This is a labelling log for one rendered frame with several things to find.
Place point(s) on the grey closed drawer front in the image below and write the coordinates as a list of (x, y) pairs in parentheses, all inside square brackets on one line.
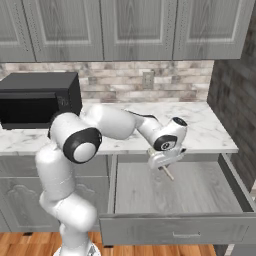
[(16, 165)]

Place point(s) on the grey wall cupboard door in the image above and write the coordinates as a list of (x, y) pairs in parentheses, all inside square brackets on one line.
[(140, 30), (213, 28), (65, 30), (11, 30)]

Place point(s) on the grey wall socket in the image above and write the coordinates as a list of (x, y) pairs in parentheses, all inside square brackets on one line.
[(148, 79)]

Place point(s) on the black microwave oven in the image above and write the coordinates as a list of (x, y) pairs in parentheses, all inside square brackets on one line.
[(31, 100)]

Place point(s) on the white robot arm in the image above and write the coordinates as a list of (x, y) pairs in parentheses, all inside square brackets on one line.
[(110, 121)]

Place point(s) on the grey base cupboard door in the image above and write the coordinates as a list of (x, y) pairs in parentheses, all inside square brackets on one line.
[(20, 206)]

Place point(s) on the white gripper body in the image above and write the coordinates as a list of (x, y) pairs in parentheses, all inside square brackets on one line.
[(160, 160)]

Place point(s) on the grey open drawer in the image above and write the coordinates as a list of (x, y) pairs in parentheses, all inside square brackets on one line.
[(173, 200)]

